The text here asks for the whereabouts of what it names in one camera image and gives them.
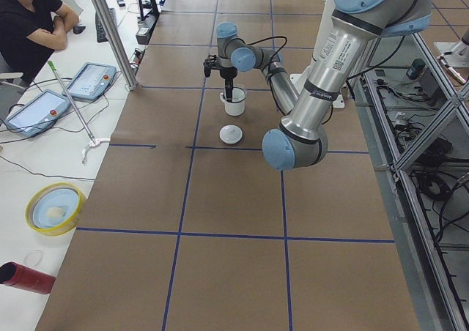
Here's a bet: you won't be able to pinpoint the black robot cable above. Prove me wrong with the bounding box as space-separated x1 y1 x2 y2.
248 35 406 127

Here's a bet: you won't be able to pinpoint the white enamel mug blue rim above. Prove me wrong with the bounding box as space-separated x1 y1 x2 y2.
221 100 245 116

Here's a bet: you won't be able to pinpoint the aluminium frame rail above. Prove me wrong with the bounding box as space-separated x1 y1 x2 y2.
352 34 468 330

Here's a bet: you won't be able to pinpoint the black keyboard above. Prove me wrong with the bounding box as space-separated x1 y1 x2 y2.
95 14 108 43

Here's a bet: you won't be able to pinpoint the reacher grabber stick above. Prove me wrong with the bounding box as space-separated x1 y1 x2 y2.
48 60 111 166

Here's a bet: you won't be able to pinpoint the black computer mouse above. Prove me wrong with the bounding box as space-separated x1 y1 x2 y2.
73 24 86 34

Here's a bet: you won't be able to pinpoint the far teach pendant tablet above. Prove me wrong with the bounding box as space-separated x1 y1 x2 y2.
67 62 117 102

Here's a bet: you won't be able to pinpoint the white round lid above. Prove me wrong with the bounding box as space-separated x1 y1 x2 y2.
219 124 243 145

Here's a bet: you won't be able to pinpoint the red cylinder tube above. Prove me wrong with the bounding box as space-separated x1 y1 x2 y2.
1 261 56 294

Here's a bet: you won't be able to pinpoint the black power adapter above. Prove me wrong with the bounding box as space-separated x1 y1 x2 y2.
406 58 426 81

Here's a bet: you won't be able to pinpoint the yellow rimmed bowl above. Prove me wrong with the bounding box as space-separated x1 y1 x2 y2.
25 182 86 237

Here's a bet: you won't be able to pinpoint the aluminium frame post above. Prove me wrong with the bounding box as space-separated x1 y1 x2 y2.
91 0 138 91

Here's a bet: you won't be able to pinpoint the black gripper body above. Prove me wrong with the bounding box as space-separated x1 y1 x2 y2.
219 67 237 79

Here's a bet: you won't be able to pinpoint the teach pendant tablet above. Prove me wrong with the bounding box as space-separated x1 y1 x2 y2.
5 89 71 138
67 62 117 102

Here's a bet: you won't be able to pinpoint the person in black shirt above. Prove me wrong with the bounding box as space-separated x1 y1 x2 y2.
1 0 79 84

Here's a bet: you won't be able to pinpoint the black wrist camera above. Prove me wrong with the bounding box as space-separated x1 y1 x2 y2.
203 54 221 78

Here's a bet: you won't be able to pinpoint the clear plastic funnel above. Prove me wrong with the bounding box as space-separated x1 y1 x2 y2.
220 86 246 104

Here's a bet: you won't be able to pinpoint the near teach pendant tablet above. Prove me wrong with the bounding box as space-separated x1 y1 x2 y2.
5 89 71 138

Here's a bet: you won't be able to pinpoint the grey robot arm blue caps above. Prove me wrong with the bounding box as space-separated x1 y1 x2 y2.
215 0 432 171

